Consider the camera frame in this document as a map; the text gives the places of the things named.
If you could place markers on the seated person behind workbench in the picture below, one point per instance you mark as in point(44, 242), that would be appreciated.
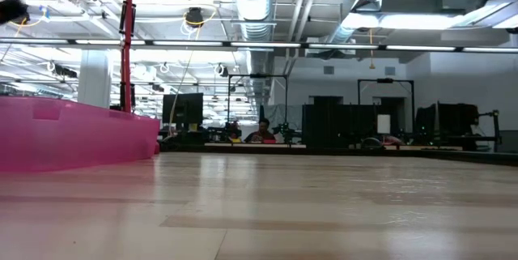
point(262, 132)

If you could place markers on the light wooden workbench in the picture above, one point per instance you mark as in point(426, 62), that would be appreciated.
point(251, 145)

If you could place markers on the long linear light bar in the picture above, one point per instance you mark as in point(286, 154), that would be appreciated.
point(263, 44)

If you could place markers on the black partition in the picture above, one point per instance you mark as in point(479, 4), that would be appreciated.
point(332, 126)

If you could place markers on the black monitor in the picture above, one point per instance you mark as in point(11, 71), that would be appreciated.
point(182, 110)

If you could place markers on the yellow hanging pendant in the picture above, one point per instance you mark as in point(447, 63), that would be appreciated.
point(371, 65)

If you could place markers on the white rectangular panel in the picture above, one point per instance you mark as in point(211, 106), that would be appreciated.
point(383, 124)

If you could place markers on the white column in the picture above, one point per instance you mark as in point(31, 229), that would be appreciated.
point(94, 82)

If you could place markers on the pink plastic tray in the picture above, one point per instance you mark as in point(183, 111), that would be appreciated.
point(73, 138)

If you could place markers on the black equipment rack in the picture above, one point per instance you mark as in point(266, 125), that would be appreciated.
point(453, 122)

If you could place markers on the black gantry frame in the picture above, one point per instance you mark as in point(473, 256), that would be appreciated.
point(259, 75)
point(384, 80)

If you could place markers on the ribbed silver ventilation duct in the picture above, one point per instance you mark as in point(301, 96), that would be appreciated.
point(253, 5)

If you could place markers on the black aluminium table frame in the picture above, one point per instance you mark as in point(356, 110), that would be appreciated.
point(465, 157)

